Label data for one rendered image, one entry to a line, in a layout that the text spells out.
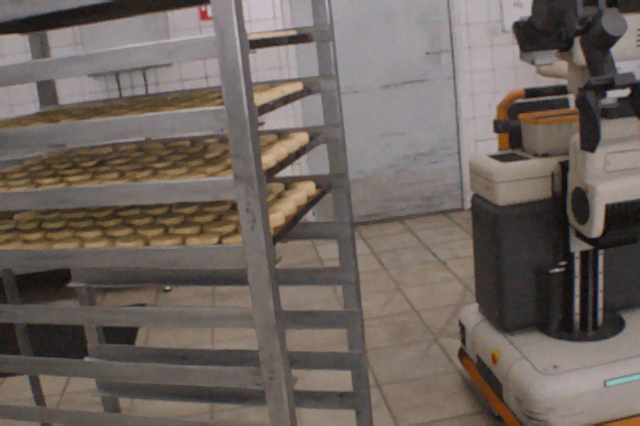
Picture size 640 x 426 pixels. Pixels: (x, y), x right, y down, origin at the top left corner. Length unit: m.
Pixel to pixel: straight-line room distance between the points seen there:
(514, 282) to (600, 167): 0.48
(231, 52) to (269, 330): 0.35
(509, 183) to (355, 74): 2.49
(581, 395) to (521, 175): 0.64
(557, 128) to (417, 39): 2.46
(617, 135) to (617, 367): 0.64
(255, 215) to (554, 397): 1.27
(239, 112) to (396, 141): 3.70
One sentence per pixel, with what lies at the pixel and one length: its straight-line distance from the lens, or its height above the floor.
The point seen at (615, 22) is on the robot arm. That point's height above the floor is 1.20.
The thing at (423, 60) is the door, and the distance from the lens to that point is 4.53.
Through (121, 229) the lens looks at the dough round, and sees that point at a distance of 1.13.
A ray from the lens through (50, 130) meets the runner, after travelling 1.02.
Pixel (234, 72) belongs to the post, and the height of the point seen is 1.20.
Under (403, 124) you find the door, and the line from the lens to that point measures 4.52.
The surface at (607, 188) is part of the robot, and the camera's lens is 1.87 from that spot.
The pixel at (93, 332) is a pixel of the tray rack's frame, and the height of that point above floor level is 0.64.
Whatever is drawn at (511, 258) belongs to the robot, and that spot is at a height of 0.53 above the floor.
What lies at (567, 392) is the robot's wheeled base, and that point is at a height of 0.25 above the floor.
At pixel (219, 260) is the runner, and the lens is 0.94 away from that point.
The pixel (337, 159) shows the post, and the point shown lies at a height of 1.00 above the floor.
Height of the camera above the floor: 1.23
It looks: 15 degrees down
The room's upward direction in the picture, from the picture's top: 6 degrees counter-clockwise
